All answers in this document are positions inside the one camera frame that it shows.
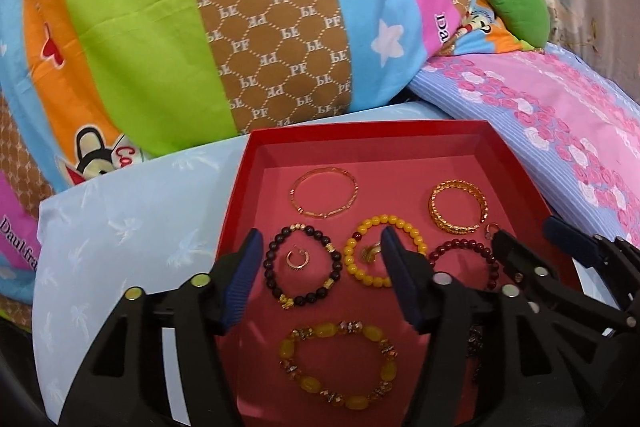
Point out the colourful cartoon monkey pillow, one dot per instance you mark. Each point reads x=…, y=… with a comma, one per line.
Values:
x=150, y=7

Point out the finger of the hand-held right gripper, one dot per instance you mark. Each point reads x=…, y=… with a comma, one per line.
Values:
x=570, y=242
x=520, y=257

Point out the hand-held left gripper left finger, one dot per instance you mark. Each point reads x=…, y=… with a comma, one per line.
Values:
x=245, y=277

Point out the gold hoop earring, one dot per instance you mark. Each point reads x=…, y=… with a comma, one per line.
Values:
x=370, y=254
x=290, y=262

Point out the pink floral bedsheet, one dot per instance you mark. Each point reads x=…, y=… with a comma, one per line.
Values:
x=550, y=107

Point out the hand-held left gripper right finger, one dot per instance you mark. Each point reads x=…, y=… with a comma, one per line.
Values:
x=400, y=277

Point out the light blue palm-print cloth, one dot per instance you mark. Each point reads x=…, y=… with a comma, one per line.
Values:
x=125, y=232

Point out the thin gold bangle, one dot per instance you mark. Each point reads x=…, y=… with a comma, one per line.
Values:
x=295, y=203

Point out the red cardboard box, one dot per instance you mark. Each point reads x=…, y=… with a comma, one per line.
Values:
x=350, y=307

